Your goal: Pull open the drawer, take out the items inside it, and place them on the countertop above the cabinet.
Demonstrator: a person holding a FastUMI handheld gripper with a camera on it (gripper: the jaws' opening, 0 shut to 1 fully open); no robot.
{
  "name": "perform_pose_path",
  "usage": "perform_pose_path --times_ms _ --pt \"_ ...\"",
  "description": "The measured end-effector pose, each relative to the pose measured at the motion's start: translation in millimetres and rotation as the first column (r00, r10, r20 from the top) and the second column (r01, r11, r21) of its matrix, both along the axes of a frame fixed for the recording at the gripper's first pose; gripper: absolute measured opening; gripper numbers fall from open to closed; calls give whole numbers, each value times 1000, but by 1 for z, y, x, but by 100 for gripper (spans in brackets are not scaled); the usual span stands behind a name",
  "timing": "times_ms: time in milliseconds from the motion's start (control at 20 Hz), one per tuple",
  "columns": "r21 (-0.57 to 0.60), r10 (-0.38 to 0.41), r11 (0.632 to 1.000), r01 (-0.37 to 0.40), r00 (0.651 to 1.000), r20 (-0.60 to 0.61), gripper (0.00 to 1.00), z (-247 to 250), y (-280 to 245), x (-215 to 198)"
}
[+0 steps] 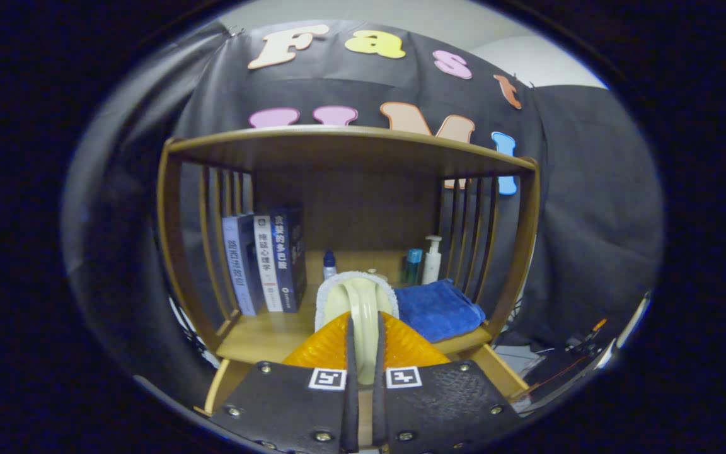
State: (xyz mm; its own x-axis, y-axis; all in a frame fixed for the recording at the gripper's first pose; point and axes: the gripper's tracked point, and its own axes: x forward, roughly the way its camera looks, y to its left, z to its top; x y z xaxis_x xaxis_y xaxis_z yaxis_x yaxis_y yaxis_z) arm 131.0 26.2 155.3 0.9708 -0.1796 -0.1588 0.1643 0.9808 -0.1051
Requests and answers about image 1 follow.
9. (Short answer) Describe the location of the teal bottle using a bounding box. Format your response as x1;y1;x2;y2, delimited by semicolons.
403;248;423;286

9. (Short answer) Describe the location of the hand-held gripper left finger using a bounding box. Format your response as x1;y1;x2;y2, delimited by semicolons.
210;312;360;454

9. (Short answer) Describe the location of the blue folded towel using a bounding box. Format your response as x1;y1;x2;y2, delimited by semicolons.
393;279;487;343

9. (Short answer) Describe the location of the pale blue book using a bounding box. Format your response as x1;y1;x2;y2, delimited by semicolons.
222;213;264;316

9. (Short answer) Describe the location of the bamboo wooden cabinet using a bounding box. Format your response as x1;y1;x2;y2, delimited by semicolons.
156;125;540;417

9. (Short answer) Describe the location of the white pump bottle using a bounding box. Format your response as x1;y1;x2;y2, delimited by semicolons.
422;235;443;286

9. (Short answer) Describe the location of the cream handled scrub brush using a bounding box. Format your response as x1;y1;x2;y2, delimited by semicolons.
314;271;400;387

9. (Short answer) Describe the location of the white spine book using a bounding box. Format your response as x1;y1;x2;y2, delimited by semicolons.
253;213;285;313

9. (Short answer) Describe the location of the black device with orange clip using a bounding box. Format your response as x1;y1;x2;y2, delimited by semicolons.
565;318;609;354

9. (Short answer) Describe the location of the wooden countertop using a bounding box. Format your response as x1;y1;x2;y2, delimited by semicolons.
215;249;496;365

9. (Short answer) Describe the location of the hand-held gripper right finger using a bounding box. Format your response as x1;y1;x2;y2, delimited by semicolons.
372;311;523;451

